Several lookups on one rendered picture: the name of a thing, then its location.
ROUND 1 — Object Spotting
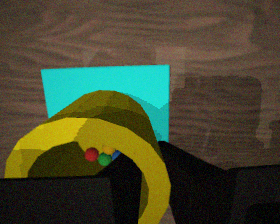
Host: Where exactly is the yellow cup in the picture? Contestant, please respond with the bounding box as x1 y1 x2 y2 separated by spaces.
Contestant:
4 90 171 224

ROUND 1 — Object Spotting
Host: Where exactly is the green marble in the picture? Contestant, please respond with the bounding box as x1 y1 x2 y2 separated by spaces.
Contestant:
98 152 112 166

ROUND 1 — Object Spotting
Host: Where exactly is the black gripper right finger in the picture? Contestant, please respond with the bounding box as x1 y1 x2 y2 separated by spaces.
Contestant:
158 141 280 224

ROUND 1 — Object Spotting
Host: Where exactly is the yellow marble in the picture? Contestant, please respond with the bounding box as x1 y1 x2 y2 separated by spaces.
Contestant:
102 145 116 155

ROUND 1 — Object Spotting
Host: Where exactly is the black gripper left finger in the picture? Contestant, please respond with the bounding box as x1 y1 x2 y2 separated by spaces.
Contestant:
0 153 142 224

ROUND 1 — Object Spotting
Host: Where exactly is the red marble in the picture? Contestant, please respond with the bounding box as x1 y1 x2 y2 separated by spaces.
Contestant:
85 147 99 162

